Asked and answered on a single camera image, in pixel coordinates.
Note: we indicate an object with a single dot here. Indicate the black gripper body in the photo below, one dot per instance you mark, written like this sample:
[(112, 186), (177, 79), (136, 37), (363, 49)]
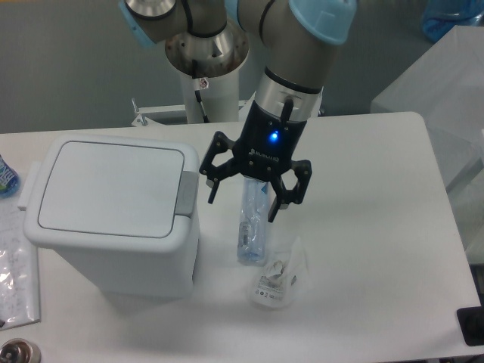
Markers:
[(267, 142)]

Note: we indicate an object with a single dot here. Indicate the grey trash can push button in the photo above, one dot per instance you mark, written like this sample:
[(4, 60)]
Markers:
[(187, 194)]

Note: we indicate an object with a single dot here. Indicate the white trash can lid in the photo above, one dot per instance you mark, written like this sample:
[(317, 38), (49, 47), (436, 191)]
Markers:
[(112, 189)]

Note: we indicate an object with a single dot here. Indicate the white plastic trash can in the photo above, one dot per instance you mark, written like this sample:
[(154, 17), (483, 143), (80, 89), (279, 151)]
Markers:
[(161, 267)]

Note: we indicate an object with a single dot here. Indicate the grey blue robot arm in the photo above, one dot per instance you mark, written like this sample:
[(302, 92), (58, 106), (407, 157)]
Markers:
[(303, 38)]

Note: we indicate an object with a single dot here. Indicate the clear plastic water bottle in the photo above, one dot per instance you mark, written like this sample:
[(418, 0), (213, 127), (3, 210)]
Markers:
[(253, 224)]

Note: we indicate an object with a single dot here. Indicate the crumpled clear plastic bag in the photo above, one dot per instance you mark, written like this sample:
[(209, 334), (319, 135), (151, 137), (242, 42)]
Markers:
[(283, 279)]

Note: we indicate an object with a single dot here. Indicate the blue water jug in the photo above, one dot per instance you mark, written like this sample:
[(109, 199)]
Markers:
[(439, 17)]

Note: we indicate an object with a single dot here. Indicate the blue green bottle at edge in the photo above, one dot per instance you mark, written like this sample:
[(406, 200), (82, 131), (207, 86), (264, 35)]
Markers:
[(10, 180)]

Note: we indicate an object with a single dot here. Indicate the black device at edge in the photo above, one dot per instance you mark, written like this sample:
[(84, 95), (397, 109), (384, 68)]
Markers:
[(471, 322)]

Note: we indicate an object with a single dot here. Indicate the paper sheet in plastic sleeve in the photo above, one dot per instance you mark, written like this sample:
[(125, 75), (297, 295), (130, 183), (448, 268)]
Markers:
[(20, 296)]

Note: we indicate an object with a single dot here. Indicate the round metal object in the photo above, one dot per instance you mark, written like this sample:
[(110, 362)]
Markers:
[(19, 350)]

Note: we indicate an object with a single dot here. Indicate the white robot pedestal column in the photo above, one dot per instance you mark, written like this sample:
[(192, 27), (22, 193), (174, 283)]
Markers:
[(220, 95)]

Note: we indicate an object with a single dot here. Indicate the white pedestal base bracket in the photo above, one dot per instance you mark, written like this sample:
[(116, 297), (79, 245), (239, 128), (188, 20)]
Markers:
[(171, 115)]

